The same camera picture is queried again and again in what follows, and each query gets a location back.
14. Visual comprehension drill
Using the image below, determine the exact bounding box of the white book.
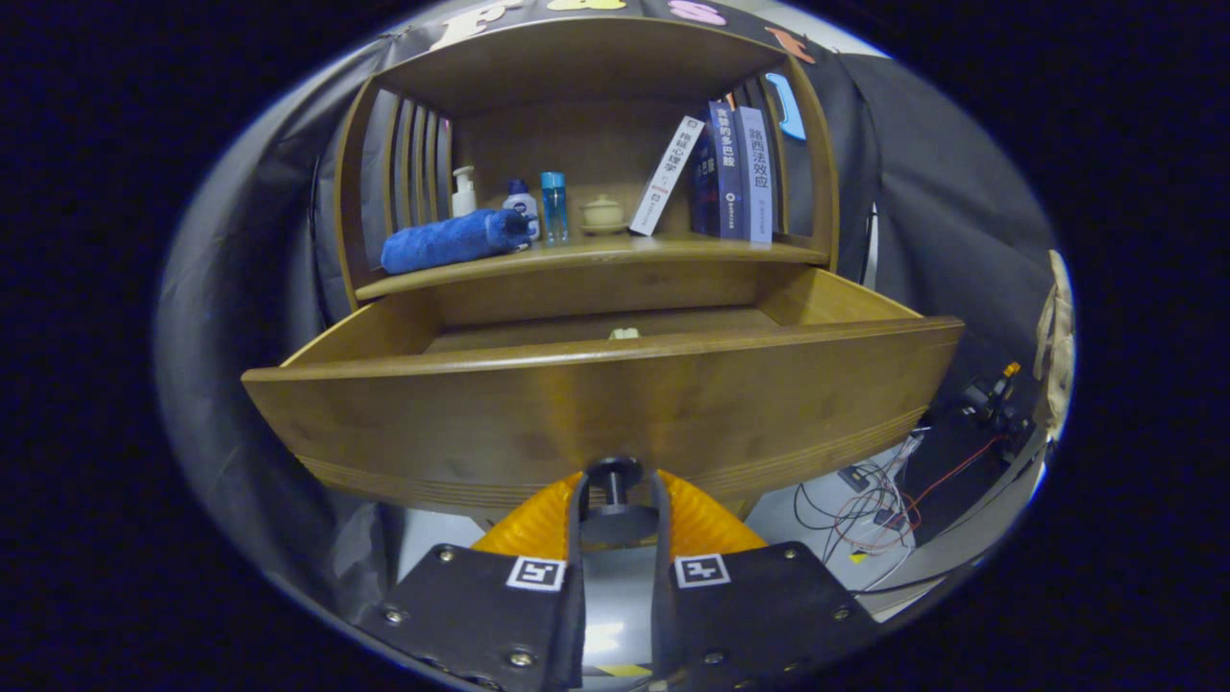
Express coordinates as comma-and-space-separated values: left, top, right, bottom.
628, 115, 706, 237

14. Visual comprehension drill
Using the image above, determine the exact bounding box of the wooden countertop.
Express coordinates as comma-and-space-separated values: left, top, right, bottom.
354, 231, 829, 302

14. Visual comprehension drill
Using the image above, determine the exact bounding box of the cream lidded teacup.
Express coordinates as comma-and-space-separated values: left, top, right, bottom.
579, 194, 630, 236

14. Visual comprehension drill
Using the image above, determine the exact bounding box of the light blue book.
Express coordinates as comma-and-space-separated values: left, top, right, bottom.
735, 106, 775, 244

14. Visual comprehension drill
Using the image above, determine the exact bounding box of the black device with orange tip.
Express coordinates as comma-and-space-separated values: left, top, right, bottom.
961, 360, 1034, 438

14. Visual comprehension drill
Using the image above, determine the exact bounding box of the wooden cabinet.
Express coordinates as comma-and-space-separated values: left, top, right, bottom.
312, 14, 842, 313

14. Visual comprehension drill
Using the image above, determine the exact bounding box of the white lotion bottle blue cap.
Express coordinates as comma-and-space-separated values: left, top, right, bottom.
502, 179, 541, 241

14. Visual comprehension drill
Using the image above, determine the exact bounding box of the blue rolled towel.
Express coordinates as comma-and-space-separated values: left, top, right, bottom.
381, 208, 532, 276

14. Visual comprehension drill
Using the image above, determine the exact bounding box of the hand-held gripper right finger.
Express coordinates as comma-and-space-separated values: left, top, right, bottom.
652, 469, 880, 692

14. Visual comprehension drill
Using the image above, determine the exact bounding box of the wooden drawer with black knob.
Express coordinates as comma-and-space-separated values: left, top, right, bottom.
240, 267, 967, 549

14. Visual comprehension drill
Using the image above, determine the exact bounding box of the beige hanging cloth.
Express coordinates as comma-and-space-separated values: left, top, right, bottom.
1033, 250, 1077, 443

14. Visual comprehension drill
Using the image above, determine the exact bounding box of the clear blue bottle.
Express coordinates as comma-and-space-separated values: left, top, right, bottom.
539, 171, 570, 245

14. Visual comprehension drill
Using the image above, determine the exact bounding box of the dark blue book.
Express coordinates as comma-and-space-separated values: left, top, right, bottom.
692, 100, 746, 241

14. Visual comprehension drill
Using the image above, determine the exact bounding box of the tangle of floor cables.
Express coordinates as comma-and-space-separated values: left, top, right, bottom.
793, 432, 1010, 578

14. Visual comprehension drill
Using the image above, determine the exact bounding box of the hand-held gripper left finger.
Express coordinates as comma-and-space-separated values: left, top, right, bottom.
357, 469, 589, 692

